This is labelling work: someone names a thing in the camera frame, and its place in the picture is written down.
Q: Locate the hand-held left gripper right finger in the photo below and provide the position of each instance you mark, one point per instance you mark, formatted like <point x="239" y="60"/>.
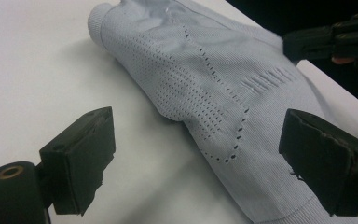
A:
<point x="323" y="161"/>

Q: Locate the grey-blue knitted garment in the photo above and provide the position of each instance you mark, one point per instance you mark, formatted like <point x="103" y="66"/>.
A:
<point x="217" y="93"/>

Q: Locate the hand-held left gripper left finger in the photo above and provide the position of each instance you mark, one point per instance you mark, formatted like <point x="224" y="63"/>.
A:
<point x="80" y="161"/>

